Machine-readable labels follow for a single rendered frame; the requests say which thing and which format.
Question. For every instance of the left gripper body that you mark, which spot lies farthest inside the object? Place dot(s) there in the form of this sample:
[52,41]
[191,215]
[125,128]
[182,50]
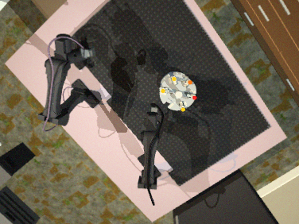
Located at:
[82,54]

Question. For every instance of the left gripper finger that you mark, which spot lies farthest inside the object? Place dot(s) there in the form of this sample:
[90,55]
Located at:
[89,39]
[97,62]

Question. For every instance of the white pipette with yellow button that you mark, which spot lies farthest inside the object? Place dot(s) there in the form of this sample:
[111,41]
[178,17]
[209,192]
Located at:
[173,79]
[163,90]

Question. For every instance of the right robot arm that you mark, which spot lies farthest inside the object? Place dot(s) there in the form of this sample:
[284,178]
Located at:
[147,159]

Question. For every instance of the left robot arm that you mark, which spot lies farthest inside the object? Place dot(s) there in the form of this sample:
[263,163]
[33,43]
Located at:
[61,64]

